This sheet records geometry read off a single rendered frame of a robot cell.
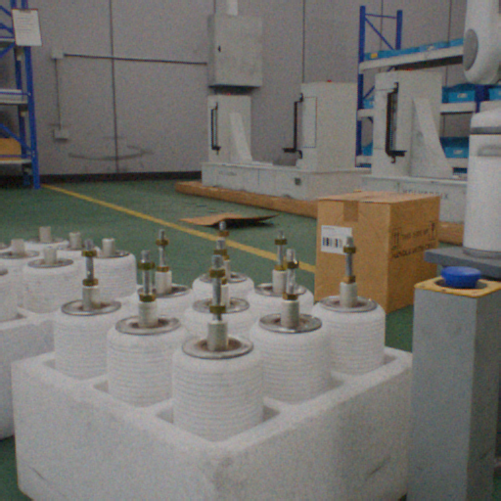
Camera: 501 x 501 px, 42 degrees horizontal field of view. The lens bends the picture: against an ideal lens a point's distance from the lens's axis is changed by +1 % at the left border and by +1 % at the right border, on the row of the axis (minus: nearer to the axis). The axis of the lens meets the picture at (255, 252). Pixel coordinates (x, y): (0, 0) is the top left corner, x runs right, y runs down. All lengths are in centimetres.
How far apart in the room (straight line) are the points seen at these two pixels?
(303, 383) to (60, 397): 29
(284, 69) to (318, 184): 424
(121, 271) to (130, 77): 617
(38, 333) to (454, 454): 67
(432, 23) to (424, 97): 613
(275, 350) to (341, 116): 346
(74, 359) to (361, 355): 36
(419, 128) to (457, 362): 283
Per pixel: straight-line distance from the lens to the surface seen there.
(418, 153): 348
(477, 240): 97
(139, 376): 74
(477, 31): 96
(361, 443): 80
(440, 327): 70
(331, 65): 854
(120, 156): 725
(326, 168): 407
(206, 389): 65
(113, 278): 120
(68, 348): 84
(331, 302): 86
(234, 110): 531
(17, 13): 639
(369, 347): 83
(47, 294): 114
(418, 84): 355
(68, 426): 81
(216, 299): 66
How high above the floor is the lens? 47
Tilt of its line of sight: 10 degrees down
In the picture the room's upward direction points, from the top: straight up
